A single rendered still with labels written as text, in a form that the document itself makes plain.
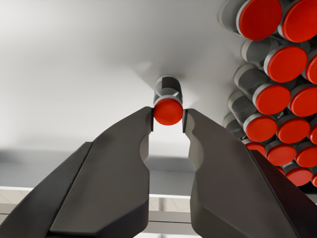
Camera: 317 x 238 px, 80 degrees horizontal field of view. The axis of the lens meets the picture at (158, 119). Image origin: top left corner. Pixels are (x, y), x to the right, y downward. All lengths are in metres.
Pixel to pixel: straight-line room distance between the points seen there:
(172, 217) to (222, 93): 0.98
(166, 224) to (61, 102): 0.96
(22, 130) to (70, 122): 0.05
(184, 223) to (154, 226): 0.15
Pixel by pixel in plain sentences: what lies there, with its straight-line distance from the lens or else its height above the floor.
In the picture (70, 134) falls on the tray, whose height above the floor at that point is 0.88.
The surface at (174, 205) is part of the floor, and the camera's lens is 1.86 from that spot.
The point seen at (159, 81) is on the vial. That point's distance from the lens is 0.15.
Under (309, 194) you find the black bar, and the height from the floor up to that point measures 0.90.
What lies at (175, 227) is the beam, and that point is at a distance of 1.09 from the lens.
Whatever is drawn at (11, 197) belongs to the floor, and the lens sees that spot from 2.27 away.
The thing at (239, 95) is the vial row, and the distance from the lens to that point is 0.17.
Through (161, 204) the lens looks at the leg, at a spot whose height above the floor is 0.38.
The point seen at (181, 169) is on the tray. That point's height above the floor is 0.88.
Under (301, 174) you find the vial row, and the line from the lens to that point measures 0.20.
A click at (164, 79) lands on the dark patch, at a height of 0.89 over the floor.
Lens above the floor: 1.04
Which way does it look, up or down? 58 degrees down
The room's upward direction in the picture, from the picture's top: 177 degrees counter-clockwise
